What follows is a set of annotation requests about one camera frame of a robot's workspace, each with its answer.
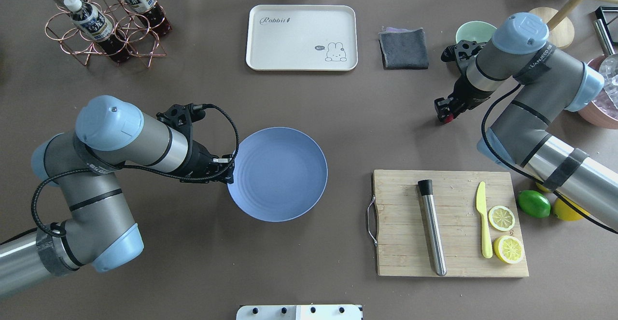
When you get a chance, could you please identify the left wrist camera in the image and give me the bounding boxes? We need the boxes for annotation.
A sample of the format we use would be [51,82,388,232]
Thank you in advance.
[156,104,207,129]

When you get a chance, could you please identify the lemon slice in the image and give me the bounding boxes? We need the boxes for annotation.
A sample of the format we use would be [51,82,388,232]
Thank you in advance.
[493,235,524,264]
[488,206,516,232]

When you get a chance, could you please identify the mint green bowl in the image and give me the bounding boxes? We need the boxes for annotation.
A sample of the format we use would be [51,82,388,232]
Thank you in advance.
[455,20,497,43]

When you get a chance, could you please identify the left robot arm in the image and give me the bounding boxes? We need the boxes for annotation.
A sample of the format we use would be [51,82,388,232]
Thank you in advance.
[1,95,239,298]

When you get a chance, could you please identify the upper lemon slice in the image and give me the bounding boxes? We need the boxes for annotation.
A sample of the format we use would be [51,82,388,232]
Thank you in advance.
[488,206,516,232]

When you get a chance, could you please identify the pink ice bowl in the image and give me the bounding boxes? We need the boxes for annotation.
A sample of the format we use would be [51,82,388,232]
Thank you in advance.
[577,55,618,129]

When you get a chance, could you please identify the upper whole lemon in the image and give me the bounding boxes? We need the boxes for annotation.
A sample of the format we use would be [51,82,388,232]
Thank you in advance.
[534,182,553,193]

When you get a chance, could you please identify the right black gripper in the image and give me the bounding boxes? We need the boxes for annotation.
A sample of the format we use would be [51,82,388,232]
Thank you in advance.
[434,74,493,124]

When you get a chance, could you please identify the steel muddler black tip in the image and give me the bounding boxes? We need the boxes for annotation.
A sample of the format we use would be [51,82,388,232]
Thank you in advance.
[418,179,448,277]

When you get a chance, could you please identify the copper wire bottle rack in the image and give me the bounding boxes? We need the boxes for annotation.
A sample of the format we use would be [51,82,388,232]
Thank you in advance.
[44,0,167,67]

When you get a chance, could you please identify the lower whole lemon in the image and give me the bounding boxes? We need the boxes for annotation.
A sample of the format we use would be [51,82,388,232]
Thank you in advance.
[553,198,584,221]

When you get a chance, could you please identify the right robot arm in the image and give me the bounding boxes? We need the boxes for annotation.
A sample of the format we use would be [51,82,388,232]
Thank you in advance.
[435,13,618,229]

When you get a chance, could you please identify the green lime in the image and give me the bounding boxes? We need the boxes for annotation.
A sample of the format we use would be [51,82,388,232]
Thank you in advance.
[517,190,551,218]

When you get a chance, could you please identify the metal ice scoop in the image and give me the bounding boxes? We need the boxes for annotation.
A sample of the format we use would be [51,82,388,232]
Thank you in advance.
[594,19,618,105]

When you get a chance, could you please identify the front drink bottle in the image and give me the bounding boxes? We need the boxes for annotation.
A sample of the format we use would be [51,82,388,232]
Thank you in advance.
[63,0,132,63]

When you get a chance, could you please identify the yellow plastic knife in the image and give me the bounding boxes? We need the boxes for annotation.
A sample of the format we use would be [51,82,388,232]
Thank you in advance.
[475,181,493,259]

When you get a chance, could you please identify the right back drink bottle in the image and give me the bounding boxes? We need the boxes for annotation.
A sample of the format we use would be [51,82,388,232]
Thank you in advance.
[124,0,172,37]

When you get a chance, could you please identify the red strawberry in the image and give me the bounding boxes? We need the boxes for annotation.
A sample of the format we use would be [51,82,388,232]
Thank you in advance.
[443,114,454,124]

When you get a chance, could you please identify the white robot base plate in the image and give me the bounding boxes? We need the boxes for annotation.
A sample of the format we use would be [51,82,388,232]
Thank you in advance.
[236,304,364,320]

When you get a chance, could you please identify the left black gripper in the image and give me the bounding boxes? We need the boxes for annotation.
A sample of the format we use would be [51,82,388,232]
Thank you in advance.
[181,141,236,184]

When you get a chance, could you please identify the wooden cutting board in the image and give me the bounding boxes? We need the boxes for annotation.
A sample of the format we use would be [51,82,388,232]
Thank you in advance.
[373,169,528,278]

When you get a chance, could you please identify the blue round plate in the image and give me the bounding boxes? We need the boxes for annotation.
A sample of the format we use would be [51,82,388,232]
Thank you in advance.
[228,127,328,223]

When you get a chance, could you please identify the cream rabbit tray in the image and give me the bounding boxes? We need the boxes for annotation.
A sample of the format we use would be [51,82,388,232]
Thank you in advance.
[245,5,358,71]

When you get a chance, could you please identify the lower lemon slice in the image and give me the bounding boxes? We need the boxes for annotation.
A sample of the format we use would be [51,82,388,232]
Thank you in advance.
[493,235,524,264]

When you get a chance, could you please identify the whole lemon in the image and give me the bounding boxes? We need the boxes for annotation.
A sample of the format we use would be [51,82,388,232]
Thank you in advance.
[553,198,584,221]
[534,182,553,193]

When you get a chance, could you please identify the grey folded cloth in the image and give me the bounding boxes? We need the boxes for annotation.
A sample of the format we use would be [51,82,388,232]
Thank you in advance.
[378,27,429,70]

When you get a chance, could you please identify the wooden cup stand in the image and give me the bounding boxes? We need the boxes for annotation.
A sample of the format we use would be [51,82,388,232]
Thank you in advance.
[529,0,617,49]

